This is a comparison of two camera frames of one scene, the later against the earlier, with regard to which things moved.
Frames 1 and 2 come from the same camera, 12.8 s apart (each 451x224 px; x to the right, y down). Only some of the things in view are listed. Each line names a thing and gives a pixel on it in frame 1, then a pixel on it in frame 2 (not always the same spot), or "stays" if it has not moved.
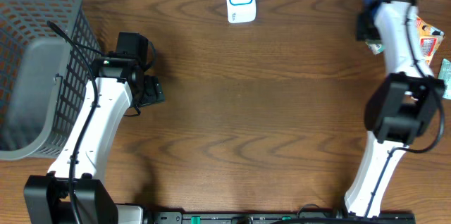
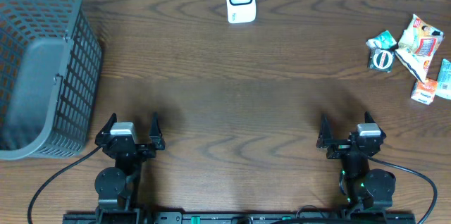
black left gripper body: [153, 91] to [130, 147]
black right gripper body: [366, 20] to [338, 151]
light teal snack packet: [445, 75] stays
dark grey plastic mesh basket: [48, 51] stays
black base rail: [318, 217] stays
